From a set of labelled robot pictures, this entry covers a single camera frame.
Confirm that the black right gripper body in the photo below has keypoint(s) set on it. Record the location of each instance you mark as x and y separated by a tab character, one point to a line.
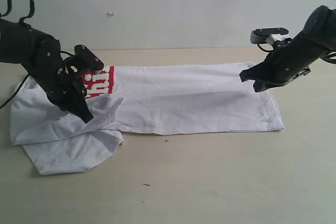
287	61

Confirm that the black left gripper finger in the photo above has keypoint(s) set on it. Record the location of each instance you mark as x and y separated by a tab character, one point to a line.
80	109

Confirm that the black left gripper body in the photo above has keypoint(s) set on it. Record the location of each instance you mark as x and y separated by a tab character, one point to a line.
48	70

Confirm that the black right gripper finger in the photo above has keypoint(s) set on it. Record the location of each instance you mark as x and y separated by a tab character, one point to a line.
256	73
260	86

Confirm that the white t-shirt red Chinese patch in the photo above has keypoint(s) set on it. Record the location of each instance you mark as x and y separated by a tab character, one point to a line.
165	100

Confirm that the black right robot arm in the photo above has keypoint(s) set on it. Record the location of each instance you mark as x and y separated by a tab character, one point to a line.
319	28

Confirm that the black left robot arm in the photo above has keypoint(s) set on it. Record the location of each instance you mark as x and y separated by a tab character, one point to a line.
18	44

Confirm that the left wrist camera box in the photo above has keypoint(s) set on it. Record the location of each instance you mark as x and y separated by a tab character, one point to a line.
86	60

